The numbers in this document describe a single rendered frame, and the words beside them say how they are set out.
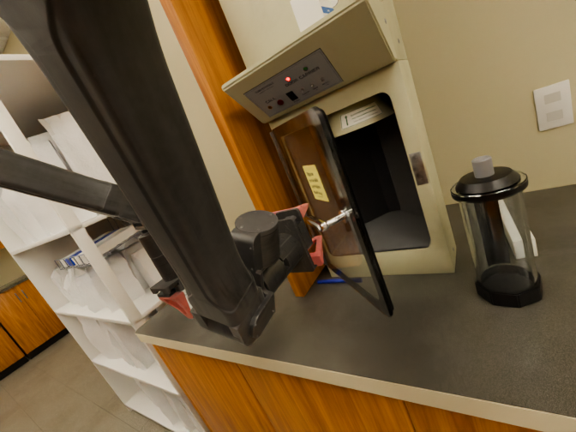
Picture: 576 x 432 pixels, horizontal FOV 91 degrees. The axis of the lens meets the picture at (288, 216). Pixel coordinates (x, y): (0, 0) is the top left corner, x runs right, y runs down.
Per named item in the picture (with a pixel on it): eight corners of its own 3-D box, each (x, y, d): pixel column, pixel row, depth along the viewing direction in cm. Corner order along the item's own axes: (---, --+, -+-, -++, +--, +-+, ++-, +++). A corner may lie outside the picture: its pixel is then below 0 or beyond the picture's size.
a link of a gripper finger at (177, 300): (216, 303, 63) (196, 267, 60) (192, 327, 57) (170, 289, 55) (198, 303, 67) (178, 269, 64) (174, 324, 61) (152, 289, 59)
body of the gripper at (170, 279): (207, 266, 62) (191, 237, 60) (170, 296, 55) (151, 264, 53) (189, 267, 66) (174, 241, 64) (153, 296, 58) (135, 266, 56)
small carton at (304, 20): (315, 38, 54) (303, 3, 52) (338, 22, 51) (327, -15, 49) (302, 38, 50) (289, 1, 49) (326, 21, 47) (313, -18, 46)
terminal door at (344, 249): (328, 264, 81) (273, 129, 70) (395, 319, 52) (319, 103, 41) (326, 265, 80) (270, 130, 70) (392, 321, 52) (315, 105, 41)
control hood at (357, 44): (267, 123, 71) (250, 82, 68) (399, 59, 52) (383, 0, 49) (239, 132, 62) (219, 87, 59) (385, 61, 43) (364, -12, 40)
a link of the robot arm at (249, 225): (198, 321, 37) (255, 345, 34) (178, 252, 31) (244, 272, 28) (246, 267, 47) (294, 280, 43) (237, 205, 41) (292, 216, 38)
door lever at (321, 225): (327, 215, 58) (323, 204, 58) (350, 223, 49) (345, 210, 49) (305, 226, 57) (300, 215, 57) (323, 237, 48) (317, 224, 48)
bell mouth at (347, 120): (339, 130, 82) (333, 111, 81) (401, 106, 72) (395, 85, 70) (314, 146, 69) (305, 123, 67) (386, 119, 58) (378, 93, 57)
